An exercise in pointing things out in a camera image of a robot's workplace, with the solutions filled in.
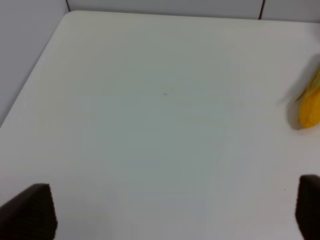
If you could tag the yellow toy corn cob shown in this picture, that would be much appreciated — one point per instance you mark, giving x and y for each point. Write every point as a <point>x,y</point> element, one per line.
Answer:
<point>309,110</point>

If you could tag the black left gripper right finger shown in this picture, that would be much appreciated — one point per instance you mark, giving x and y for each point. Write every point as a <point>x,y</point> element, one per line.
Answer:
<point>307,211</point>

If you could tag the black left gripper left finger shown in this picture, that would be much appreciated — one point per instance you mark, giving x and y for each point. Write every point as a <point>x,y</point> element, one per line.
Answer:
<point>30,215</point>

